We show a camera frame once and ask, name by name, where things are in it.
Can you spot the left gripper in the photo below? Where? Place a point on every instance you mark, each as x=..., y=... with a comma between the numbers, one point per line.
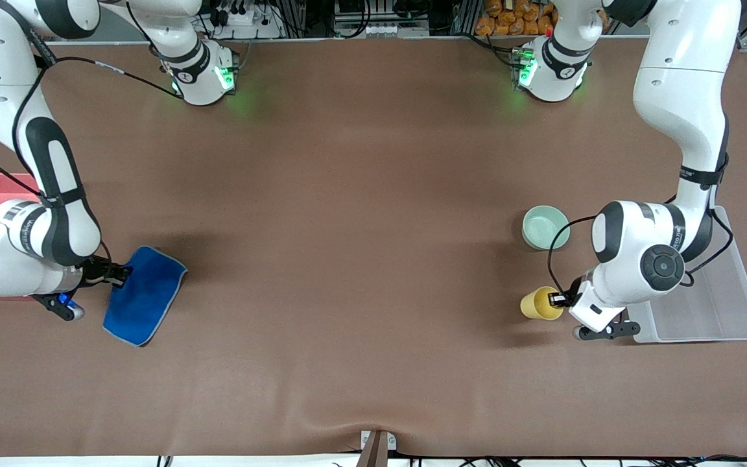
x=569, y=298

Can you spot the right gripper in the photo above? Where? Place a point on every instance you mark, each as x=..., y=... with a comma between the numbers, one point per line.
x=96, y=269

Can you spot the yellow cup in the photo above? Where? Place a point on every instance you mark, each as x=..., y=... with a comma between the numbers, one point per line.
x=535, y=305

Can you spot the blue cloth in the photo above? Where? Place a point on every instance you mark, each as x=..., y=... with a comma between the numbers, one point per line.
x=143, y=298

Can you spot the mint green bowl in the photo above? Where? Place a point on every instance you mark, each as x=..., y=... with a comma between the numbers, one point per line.
x=545, y=227

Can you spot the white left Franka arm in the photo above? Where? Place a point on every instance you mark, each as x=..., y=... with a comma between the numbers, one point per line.
x=685, y=97

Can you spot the translucent white plastic bin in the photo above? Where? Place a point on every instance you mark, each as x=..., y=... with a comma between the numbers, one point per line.
x=723, y=305

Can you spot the brown table cover mat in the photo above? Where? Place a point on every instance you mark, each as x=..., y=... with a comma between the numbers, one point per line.
x=347, y=227

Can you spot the orange packets pile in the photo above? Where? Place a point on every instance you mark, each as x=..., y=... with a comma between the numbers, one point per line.
x=509, y=19

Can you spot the white power strip with plugs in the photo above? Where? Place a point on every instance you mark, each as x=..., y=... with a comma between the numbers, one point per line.
x=244, y=19

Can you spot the white socket strip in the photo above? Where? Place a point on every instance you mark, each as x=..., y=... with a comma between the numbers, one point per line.
x=380, y=30

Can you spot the metal table edge bracket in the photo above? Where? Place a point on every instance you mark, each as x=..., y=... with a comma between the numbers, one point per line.
x=391, y=442

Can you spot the brown post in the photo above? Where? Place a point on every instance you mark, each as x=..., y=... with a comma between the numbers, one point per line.
x=373, y=454

